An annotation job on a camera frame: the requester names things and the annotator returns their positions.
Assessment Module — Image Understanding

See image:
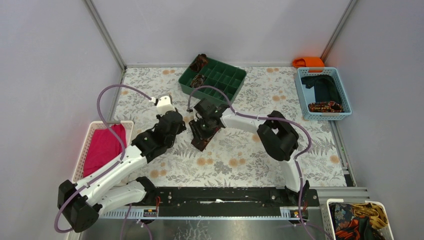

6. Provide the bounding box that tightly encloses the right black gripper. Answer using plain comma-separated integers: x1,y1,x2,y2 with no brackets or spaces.
189,117,215,146

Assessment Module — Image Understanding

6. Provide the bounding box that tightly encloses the dark red patterned tie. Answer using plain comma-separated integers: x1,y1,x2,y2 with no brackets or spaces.
191,127,221,152

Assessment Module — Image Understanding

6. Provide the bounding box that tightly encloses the green compartment organizer tray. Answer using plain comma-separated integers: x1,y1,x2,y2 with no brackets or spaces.
178,57,247,102

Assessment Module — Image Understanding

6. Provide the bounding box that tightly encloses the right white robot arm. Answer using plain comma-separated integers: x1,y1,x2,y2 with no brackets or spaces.
189,98,307,206

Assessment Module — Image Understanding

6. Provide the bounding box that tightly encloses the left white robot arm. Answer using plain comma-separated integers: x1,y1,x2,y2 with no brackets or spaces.
57,110,186,233

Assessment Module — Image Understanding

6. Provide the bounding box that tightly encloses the white basket left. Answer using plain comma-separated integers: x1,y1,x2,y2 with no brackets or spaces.
71,120,135,183

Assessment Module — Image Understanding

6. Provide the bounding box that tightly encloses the white basket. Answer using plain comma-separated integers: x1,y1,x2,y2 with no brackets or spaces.
71,120,135,183
320,198,394,240

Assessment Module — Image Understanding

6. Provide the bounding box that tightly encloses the striped rolled tie in tray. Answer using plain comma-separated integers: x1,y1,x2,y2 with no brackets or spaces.
189,74,207,89

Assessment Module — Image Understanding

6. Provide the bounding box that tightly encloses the magenta cloth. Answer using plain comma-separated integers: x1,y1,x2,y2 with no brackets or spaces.
83,128,123,178

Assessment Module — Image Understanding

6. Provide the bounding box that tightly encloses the floral tablecloth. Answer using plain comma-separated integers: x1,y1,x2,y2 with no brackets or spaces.
113,67,347,187

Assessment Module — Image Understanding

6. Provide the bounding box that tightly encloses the brown rolled tie back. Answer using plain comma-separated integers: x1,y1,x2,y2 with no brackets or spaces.
189,53,209,73

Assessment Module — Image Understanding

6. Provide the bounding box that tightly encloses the light blue plastic basket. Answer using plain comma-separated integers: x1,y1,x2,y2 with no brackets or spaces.
294,67,353,121

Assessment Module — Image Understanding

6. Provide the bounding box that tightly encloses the orange cloth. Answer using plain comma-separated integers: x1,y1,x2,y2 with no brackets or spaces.
292,56,325,73

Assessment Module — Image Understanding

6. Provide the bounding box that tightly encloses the dark navy cloth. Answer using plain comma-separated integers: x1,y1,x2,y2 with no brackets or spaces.
301,74,342,104

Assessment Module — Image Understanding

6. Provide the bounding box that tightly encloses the colourful patterned tie in basket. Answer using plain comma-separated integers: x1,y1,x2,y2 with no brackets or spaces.
308,101,344,113

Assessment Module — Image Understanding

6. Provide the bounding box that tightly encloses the orange black floral tie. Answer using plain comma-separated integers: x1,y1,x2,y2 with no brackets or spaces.
329,202,376,240

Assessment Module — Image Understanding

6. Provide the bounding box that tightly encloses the gold yellow tie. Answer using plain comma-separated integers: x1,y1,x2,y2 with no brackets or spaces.
352,202,389,230

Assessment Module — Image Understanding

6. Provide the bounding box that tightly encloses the white basket bottom right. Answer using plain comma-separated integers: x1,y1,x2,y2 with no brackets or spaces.
320,198,394,240

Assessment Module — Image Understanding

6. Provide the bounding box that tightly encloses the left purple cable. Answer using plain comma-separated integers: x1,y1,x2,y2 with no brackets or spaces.
53,84,157,240

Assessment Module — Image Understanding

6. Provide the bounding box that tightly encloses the purple cable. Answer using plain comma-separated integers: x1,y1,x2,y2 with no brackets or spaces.
186,85,322,240
53,84,157,240

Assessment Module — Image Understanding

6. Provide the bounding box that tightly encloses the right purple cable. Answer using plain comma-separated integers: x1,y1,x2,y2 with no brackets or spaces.
186,85,322,240

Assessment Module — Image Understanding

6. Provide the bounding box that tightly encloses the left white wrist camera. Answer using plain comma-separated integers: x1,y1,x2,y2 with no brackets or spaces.
149,94,177,116

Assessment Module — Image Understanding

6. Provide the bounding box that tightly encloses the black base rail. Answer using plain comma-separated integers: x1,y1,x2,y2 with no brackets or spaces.
135,187,320,218

